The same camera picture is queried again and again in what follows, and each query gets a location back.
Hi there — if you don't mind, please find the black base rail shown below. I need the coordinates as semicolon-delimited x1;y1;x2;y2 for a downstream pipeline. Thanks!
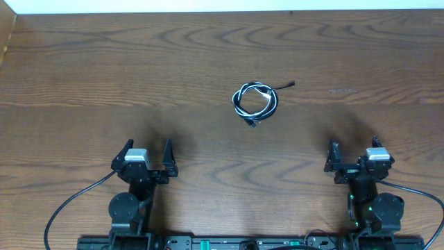
76;235;426;250

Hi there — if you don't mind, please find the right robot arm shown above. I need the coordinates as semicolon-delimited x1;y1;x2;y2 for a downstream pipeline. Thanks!
324;137;404;249

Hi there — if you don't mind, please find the white usb cable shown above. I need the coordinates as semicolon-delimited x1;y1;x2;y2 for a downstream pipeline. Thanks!
231;82;280;117

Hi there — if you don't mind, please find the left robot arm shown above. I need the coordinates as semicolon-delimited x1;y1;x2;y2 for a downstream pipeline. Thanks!
108;139;178;249

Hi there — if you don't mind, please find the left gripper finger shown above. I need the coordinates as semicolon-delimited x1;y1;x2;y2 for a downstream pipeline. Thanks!
162;139;177;170
111;139;134;167

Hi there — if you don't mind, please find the black usb cable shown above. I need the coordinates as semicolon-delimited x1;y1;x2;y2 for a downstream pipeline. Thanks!
232;81;296;128

